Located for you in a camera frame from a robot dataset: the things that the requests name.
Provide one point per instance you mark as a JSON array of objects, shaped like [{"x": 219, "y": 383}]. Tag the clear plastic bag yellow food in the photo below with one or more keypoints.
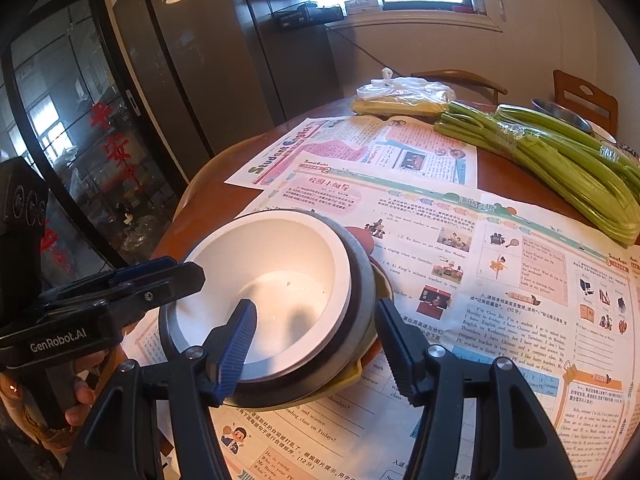
[{"x": 400, "y": 95}]

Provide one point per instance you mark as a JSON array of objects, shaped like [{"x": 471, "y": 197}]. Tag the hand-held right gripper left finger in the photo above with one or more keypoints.
[{"x": 237, "y": 350}]

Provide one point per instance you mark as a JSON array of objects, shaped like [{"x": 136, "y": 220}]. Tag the large colourful newspaper sheet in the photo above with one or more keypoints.
[{"x": 500, "y": 310}]

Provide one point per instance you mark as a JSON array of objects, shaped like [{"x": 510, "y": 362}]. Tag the red paper bowl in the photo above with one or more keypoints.
[{"x": 290, "y": 260}]

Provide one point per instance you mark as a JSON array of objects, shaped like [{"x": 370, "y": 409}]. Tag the dark refrigerator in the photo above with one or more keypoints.
[{"x": 200, "y": 60}]

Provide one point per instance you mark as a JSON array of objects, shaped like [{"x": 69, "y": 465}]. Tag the thick celery bunch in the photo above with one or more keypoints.
[{"x": 575, "y": 185}]

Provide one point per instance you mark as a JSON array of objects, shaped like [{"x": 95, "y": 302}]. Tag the large steel bowl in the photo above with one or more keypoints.
[{"x": 361, "y": 300}]

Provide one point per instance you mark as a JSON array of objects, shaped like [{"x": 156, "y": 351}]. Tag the yellow shell-shaped plate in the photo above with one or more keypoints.
[{"x": 345, "y": 379}]

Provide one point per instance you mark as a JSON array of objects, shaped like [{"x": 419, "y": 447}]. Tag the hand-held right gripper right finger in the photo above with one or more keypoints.
[{"x": 400, "y": 355}]

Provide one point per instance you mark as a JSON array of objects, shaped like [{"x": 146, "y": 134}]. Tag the wooden chair with curved back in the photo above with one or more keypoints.
[{"x": 480, "y": 82}]

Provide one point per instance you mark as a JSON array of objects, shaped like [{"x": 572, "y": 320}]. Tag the person's left forearm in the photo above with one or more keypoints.
[{"x": 25, "y": 420}]

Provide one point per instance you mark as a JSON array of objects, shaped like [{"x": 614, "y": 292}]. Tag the wooden chair with cutout back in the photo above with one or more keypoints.
[{"x": 565, "y": 95}]

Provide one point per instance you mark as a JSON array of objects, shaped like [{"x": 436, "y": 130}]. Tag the thin taped celery bunch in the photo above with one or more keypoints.
[{"x": 550, "y": 125}]

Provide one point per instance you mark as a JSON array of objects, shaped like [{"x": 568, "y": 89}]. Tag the small steel bowl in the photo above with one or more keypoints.
[{"x": 560, "y": 110}]

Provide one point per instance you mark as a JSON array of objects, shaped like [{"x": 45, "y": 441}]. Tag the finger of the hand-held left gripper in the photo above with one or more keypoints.
[
  {"x": 170, "y": 282},
  {"x": 145, "y": 267}
]

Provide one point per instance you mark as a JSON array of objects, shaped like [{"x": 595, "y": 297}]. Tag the small colourful newspaper sheet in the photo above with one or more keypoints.
[{"x": 350, "y": 150}]

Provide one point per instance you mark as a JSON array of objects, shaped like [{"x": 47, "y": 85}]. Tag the person's left hand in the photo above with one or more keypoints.
[{"x": 82, "y": 392}]

